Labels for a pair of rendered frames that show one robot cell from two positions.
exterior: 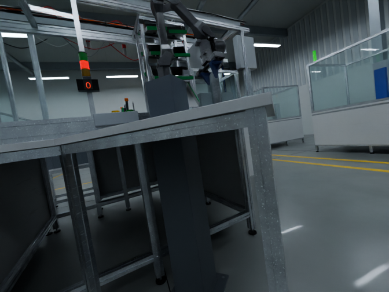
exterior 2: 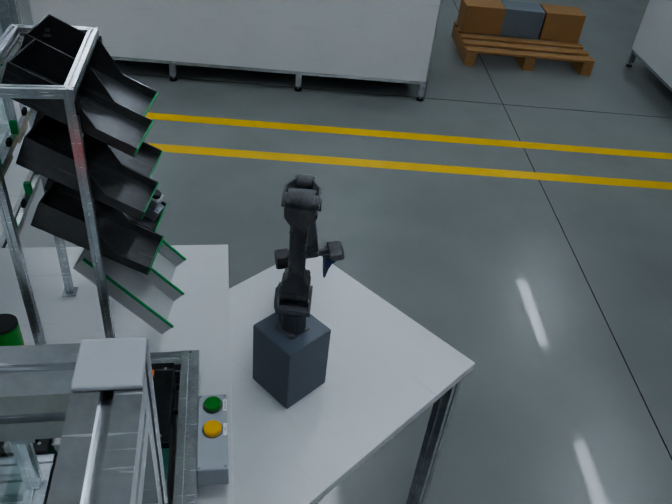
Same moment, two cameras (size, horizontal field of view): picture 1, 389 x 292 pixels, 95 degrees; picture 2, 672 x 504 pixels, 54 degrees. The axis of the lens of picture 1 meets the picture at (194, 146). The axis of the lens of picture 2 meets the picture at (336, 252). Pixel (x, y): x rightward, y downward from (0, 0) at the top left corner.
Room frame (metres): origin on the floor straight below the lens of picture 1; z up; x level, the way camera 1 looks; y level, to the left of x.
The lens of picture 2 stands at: (0.46, 1.21, 2.22)
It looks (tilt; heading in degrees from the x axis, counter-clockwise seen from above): 37 degrees down; 285
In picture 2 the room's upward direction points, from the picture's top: 6 degrees clockwise
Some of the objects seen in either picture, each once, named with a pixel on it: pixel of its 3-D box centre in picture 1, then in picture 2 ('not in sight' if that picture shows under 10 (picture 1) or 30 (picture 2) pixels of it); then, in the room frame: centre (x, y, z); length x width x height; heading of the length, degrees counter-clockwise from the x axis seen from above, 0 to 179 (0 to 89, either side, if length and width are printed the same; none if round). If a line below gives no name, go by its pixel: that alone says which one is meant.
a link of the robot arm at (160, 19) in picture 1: (162, 30); (298, 247); (0.87, 0.07, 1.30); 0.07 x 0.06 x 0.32; 16
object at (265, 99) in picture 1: (178, 126); (276, 373); (0.91, 0.07, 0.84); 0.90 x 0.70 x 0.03; 65
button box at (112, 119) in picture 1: (116, 119); (213, 437); (0.94, 0.38, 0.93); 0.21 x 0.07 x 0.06; 118
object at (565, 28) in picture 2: not in sight; (523, 34); (0.67, -5.36, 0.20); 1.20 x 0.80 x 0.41; 20
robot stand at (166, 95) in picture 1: (168, 102); (290, 354); (0.87, 0.09, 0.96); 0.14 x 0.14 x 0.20; 65
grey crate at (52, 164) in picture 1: (69, 157); not in sight; (2.70, 1.90, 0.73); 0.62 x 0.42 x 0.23; 118
